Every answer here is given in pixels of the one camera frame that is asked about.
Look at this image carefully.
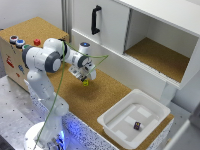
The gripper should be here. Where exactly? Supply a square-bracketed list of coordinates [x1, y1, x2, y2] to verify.
[68, 65, 97, 82]

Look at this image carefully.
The yellow block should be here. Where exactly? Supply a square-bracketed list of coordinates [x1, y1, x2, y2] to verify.
[82, 79, 90, 87]

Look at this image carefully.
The purple block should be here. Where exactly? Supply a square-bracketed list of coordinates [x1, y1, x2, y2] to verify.
[133, 121, 142, 130]

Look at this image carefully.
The white sliding door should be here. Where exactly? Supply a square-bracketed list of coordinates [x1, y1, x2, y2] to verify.
[72, 0, 131, 55]

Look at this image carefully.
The green button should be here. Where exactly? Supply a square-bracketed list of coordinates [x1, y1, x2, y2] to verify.
[21, 44, 31, 52]

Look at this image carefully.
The wooden drawer box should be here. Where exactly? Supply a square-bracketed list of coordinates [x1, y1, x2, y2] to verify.
[0, 16, 71, 92]

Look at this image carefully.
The blue button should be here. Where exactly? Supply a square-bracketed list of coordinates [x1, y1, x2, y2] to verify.
[15, 38, 26, 49]

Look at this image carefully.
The white plastic box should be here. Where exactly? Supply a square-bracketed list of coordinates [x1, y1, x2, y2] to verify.
[96, 88, 172, 150]

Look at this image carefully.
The red button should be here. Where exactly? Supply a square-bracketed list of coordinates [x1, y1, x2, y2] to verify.
[9, 35, 19, 45]

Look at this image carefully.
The white cabinet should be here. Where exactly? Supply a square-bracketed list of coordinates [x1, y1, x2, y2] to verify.
[70, 0, 200, 107]

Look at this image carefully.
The green cable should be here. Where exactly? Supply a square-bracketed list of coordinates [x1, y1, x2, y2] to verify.
[32, 39, 110, 150]

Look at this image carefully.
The black door handle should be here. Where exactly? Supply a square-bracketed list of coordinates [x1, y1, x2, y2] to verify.
[90, 4, 102, 36]

